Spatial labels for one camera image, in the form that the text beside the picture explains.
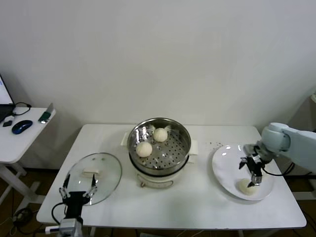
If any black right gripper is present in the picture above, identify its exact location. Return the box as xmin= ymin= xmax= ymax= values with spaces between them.
xmin=238 ymin=156 xmax=264 ymax=188

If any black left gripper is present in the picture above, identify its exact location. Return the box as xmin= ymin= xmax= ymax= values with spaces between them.
xmin=59 ymin=174 xmax=98 ymax=219

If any white steamed baozi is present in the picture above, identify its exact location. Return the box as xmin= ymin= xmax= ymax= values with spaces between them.
xmin=237 ymin=179 xmax=257 ymax=196
xmin=153 ymin=127 xmax=168 ymax=143
xmin=136 ymin=141 xmax=153 ymax=158

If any glass pot lid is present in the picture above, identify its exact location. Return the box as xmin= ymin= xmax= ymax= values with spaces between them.
xmin=63 ymin=152 xmax=122 ymax=207

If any steel steamer basket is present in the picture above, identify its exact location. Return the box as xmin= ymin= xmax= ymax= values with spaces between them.
xmin=120 ymin=118 xmax=199 ymax=171

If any white round plate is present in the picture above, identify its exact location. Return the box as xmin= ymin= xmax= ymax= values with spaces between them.
xmin=211 ymin=144 xmax=275 ymax=200

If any white furniture base bar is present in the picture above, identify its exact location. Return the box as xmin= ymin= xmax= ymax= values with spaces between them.
xmin=293 ymin=191 xmax=316 ymax=200

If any white side table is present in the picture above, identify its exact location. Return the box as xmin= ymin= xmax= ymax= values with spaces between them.
xmin=0 ymin=107 xmax=56 ymax=215

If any white electric pot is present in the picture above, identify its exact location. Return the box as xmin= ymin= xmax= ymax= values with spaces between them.
xmin=128 ymin=153 xmax=196 ymax=190

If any small green grey device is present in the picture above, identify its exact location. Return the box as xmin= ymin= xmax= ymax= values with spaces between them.
xmin=38 ymin=103 xmax=56 ymax=124

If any blue computer mouse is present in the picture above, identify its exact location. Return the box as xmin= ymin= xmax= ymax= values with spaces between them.
xmin=11 ymin=120 xmax=34 ymax=135

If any black white usb adapter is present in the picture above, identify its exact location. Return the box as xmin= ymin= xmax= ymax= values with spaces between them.
xmin=1 ymin=116 xmax=15 ymax=128

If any black laptop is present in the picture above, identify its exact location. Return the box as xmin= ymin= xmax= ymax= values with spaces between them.
xmin=0 ymin=74 xmax=15 ymax=123

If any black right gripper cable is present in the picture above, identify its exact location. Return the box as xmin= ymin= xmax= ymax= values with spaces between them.
xmin=261 ymin=161 xmax=296 ymax=176

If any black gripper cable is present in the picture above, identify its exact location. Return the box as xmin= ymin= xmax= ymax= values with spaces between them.
xmin=261 ymin=161 xmax=296 ymax=176
xmin=50 ymin=202 xmax=66 ymax=224

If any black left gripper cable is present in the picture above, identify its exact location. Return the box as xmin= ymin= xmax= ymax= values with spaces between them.
xmin=50 ymin=202 xmax=66 ymax=224

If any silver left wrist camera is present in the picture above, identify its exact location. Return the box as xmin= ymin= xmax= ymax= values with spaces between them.
xmin=45 ymin=218 xmax=84 ymax=237

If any floor cable bundle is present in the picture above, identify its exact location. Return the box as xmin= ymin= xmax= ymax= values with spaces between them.
xmin=12 ymin=208 xmax=33 ymax=234

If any thin black looped cable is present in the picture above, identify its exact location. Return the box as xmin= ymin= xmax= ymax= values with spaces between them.
xmin=11 ymin=102 xmax=32 ymax=117

